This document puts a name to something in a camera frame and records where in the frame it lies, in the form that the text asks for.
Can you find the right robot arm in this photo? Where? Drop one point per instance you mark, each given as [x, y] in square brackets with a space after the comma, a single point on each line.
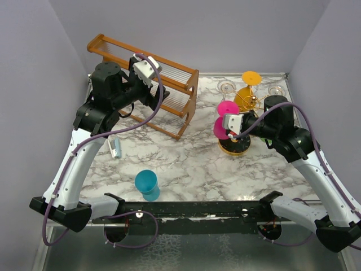
[337, 226]

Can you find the blue plastic wine glass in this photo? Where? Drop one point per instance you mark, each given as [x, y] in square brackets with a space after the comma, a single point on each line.
[146, 183]

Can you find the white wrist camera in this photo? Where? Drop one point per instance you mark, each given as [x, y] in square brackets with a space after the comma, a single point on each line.
[145, 69]
[233, 122]

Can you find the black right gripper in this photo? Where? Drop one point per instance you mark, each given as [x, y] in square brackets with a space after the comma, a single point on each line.
[250, 113]

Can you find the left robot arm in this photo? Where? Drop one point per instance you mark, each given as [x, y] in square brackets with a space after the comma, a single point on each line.
[112, 90]

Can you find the yellow plastic wine glass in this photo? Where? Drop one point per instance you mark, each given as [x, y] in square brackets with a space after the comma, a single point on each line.
[244, 98]

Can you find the pink plastic wine glass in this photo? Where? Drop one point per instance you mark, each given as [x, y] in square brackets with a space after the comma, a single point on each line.
[225, 107]

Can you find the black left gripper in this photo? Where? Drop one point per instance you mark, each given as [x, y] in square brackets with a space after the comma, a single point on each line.
[149, 98]

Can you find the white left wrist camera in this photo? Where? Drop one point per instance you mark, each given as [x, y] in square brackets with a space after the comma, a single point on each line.
[145, 69]

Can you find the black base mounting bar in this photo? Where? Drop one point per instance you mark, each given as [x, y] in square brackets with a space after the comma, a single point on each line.
[190, 218]

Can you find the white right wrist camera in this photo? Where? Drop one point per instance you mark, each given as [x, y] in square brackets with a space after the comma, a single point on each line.
[233, 122]

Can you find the clear wine glass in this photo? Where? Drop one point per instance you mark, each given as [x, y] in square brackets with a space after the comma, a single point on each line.
[226, 87]
[276, 90]

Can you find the gold wire wine glass rack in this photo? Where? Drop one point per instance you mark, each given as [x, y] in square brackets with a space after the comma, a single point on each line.
[238, 147]

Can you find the wooden two-tier shelf rack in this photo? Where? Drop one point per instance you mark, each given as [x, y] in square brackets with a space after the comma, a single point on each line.
[179, 107]

